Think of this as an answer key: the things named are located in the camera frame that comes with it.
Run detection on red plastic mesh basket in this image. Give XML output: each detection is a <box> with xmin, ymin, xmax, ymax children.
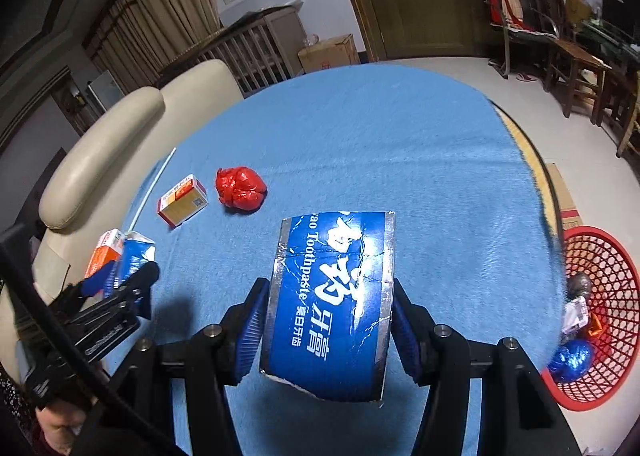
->
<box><xmin>544</xmin><ymin>226</ymin><xmax>639</xmax><ymax>412</ymax></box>

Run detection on white board by curtain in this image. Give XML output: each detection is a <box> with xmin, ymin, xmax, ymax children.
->
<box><xmin>88</xmin><ymin>70</ymin><xmax>125</xmax><ymax>112</ymax></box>

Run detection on cardboard box beside table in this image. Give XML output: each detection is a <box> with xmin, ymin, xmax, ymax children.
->
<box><xmin>546</xmin><ymin>163</ymin><xmax>582</xmax><ymax>231</ymax></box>

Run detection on red plastic bag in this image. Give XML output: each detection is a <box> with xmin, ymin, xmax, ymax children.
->
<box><xmin>215</xmin><ymin>167</ymin><xmax>267</xmax><ymax>212</ymax></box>

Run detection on beige curtain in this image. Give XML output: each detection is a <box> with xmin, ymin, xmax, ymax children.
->
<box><xmin>82</xmin><ymin>0</ymin><xmax>221</xmax><ymax>93</ymax></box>

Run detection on glass desk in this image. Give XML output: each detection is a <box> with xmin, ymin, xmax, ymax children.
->
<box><xmin>578</xmin><ymin>20</ymin><xmax>639</xmax><ymax>66</ymax></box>

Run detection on orange white box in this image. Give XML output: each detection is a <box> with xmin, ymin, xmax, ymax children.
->
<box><xmin>85</xmin><ymin>228</ymin><xmax>125</xmax><ymax>278</ymax></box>

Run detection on blue toothpaste box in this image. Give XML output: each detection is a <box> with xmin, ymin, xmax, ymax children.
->
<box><xmin>259</xmin><ymin>211</ymin><xmax>396</xmax><ymax>403</ymax></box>

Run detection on small red yellow box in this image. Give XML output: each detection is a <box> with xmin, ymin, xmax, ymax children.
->
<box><xmin>156</xmin><ymin>174</ymin><xmax>208</xmax><ymax>228</ymax></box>

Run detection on blue table cloth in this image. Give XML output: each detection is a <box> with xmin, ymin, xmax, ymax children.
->
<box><xmin>102</xmin><ymin>62</ymin><xmax>569</xmax><ymax>456</ymax></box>

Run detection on metal chair with red cloth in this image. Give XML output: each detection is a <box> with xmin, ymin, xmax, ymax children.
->
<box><xmin>484</xmin><ymin>0</ymin><xmax>561</xmax><ymax>80</ymax></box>

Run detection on brown paper bag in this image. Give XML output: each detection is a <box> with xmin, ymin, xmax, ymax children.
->
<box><xmin>565</xmin><ymin>0</ymin><xmax>592</xmax><ymax>26</ymax></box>

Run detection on dark wooden stool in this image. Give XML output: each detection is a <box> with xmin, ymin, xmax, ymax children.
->
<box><xmin>530</xmin><ymin>0</ymin><xmax>614</xmax><ymax>125</ymax></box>

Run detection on blue white carton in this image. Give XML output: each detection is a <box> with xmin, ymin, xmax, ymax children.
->
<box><xmin>103</xmin><ymin>231</ymin><xmax>156</xmax><ymax>298</ymax></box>

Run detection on cardboard box by wall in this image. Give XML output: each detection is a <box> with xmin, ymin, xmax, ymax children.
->
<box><xmin>298</xmin><ymin>34</ymin><xmax>360</xmax><ymax>73</ymax></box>

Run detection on white package in basket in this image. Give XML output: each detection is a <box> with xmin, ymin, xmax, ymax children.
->
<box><xmin>561</xmin><ymin>295</ymin><xmax>589</xmax><ymax>335</ymax></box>

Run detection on bamboo chair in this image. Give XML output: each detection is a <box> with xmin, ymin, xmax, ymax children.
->
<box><xmin>616</xmin><ymin>90</ymin><xmax>639</xmax><ymax>158</ymax></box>

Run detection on orange wrapper in basket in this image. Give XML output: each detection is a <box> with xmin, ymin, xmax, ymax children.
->
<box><xmin>584</xmin><ymin>313</ymin><xmax>606</xmax><ymax>343</ymax></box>

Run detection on white straw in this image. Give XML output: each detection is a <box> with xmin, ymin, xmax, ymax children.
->
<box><xmin>125</xmin><ymin>147</ymin><xmax>177</xmax><ymax>233</ymax></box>

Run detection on cream leather sofa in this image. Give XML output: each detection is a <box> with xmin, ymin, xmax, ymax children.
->
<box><xmin>0</xmin><ymin>58</ymin><xmax>246</xmax><ymax>387</ymax></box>

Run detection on grey crumpled ball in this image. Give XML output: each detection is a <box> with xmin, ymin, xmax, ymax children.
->
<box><xmin>566</xmin><ymin>272</ymin><xmax>592</xmax><ymax>301</ymax></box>

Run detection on person's left hand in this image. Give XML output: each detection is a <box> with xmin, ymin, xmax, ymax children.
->
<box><xmin>36</xmin><ymin>400</ymin><xmax>87</xmax><ymax>455</ymax></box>

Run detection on wooden crib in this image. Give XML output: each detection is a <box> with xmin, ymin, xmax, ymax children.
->
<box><xmin>156</xmin><ymin>5</ymin><xmax>307</xmax><ymax>97</ymax></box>

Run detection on blue wrapper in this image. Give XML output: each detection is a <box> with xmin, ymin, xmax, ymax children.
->
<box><xmin>547</xmin><ymin>339</ymin><xmax>594</xmax><ymax>384</ymax></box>

